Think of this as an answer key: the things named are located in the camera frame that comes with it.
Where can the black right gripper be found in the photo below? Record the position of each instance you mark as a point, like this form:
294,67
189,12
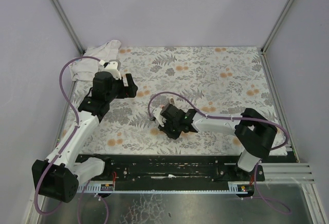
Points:
168,125

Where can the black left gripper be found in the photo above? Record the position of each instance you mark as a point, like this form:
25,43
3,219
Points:
127,86

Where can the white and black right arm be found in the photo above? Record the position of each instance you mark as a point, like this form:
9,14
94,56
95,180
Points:
255,133

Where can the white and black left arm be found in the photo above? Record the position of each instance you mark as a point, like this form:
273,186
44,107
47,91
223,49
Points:
58,176

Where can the crumpled white cloth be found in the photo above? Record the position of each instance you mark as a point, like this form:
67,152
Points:
84,69

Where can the floral patterned table mat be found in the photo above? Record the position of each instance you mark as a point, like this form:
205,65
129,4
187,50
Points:
216,80

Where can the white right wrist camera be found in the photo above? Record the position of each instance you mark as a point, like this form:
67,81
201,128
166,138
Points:
157,117

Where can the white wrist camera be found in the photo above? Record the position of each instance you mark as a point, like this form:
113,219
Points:
157,117
112,67

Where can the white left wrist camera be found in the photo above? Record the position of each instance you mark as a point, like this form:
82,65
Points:
112,67

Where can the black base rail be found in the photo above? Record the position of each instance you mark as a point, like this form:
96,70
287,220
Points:
174,173

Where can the left aluminium frame post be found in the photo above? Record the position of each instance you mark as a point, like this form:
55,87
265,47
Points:
68,26

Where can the aluminium frame post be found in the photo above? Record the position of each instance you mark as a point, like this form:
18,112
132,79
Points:
68,26
283,14

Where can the right aluminium frame post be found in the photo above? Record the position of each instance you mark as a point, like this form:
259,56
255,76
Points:
283,14

